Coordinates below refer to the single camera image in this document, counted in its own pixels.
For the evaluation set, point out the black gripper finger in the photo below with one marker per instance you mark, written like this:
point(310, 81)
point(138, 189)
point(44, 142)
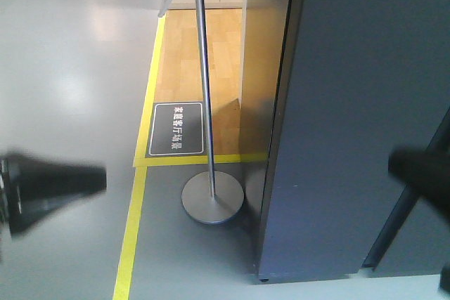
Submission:
point(35, 188)
point(426, 172)

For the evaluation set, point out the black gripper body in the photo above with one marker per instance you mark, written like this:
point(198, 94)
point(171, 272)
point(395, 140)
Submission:
point(5, 182)

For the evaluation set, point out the dark floor sign sticker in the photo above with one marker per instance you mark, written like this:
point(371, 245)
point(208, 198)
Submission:
point(176, 129)

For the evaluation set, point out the silver sign stand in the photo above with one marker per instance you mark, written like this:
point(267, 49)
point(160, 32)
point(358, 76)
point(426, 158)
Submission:
point(211, 197)

